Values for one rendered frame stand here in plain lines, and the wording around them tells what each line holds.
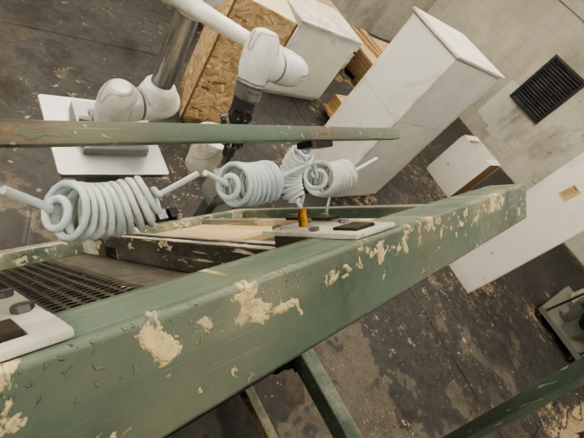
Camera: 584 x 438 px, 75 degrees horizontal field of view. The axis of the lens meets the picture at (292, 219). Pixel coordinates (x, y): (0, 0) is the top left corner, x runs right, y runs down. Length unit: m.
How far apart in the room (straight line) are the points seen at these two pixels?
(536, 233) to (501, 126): 5.04
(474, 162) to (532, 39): 4.06
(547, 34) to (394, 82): 6.18
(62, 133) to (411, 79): 3.16
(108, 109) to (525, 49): 8.47
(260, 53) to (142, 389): 1.03
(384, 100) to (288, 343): 3.18
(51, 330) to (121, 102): 1.64
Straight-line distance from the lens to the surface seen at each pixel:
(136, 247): 1.12
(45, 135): 0.37
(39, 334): 0.31
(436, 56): 3.34
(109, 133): 0.39
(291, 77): 1.33
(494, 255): 4.66
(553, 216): 4.46
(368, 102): 3.60
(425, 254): 0.66
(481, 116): 9.47
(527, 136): 9.12
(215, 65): 3.23
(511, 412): 1.43
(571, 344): 5.92
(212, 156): 3.08
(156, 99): 1.98
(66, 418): 0.32
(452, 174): 6.06
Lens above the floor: 2.20
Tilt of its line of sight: 39 degrees down
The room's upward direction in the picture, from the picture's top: 42 degrees clockwise
